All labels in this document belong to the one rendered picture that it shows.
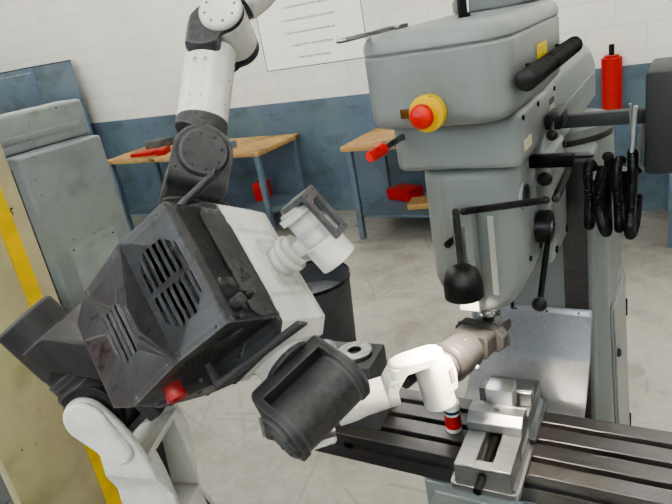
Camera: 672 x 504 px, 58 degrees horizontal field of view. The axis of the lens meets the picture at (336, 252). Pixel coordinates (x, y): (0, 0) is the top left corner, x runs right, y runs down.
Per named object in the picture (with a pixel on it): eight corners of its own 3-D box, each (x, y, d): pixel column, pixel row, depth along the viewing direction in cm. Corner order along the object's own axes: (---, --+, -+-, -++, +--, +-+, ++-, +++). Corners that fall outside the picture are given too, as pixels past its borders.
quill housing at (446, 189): (527, 319, 121) (517, 164, 110) (430, 310, 131) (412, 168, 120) (547, 278, 136) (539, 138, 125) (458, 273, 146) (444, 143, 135)
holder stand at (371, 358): (380, 431, 155) (368, 364, 148) (304, 421, 165) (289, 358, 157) (394, 402, 166) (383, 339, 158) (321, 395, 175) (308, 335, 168)
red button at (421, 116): (432, 130, 96) (429, 104, 94) (408, 131, 98) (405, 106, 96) (439, 125, 98) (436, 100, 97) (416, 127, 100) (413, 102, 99)
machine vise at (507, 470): (519, 502, 126) (515, 460, 122) (450, 487, 133) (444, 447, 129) (547, 403, 154) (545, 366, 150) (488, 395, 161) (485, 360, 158)
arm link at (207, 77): (204, 34, 119) (191, 138, 114) (180, -10, 107) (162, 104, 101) (261, 33, 118) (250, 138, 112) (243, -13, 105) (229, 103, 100)
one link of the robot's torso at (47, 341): (-20, 352, 104) (39, 295, 97) (26, 316, 115) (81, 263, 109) (100, 459, 109) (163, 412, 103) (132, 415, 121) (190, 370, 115)
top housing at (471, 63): (511, 124, 95) (503, 15, 89) (362, 134, 108) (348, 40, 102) (565, 75, 131) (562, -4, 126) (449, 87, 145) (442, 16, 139)
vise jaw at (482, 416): (522, 438, 134) (521, 423, 133) (467, 429, 140) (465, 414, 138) (527, 421, 139) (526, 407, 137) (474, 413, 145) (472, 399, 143)
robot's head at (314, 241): (310, 287, 96) (352, 255, 93) (266, 240, 94) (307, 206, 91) (317, 270, 102) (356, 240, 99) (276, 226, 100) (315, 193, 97)
